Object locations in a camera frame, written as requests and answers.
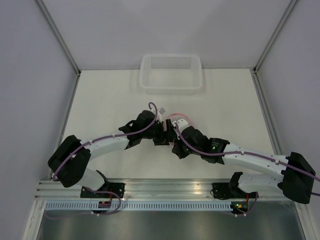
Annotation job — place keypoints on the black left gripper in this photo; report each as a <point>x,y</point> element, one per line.
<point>165,137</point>

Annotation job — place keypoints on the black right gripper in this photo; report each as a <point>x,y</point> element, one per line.
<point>177,149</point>

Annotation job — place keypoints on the white mesh laundry bag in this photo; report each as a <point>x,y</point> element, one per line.
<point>174,117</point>

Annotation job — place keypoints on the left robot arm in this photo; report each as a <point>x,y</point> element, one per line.
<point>69,163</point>

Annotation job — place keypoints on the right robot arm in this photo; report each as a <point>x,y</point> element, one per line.
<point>274,175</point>

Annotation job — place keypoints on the white perforated plastic basket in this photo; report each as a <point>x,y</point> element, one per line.
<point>171,74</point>

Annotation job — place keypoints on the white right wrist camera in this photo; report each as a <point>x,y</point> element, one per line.
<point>181,124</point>

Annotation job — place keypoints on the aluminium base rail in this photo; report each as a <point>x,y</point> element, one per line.
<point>139,189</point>

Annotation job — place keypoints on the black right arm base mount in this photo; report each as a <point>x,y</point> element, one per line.
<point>221,191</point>

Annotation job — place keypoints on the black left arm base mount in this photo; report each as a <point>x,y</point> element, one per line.
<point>117,188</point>

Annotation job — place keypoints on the right aluminium frame post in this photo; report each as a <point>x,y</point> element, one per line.
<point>276,32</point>

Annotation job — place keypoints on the aluminium frame post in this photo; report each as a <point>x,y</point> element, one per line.
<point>276,32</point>
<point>57,35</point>

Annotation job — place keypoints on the white slotted cable duct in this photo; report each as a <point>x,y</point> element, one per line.
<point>94,205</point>

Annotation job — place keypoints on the left aluminium frame post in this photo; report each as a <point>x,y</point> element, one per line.
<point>57,35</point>

